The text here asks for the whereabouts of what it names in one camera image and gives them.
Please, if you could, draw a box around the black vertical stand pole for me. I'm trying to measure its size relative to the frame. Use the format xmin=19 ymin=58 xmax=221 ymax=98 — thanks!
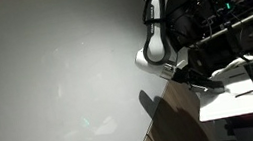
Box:
xmin=211 ymin=0 xmax=245 ymax=65

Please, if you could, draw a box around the white corrugated hose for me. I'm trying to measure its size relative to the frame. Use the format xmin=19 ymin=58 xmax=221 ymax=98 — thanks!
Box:
xmin=207 ymin=54 xmax=253 ymax=80

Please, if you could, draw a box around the white flat shelf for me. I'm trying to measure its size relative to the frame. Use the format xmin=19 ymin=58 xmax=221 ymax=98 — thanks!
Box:
xmin=191 ymin=63 xmax=253 ymax=123

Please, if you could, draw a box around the black equipment pile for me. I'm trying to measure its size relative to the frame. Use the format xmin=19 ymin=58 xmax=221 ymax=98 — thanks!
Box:
xmin=163 ymin=0 xmax=219 ymax=54

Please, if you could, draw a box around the silver metal rail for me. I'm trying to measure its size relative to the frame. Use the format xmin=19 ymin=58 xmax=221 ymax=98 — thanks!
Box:
xmin=192 ymin=5 xmax=253 ymax=46

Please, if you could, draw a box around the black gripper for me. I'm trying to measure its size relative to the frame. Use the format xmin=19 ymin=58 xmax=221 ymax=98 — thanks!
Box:
xmin=169 ymin=61 xmax=221 ymax=100

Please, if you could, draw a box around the large grey whiteboard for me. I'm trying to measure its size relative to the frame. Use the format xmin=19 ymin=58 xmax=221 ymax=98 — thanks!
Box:
xmin=0 ymin=0 xmax=180 ymax=141

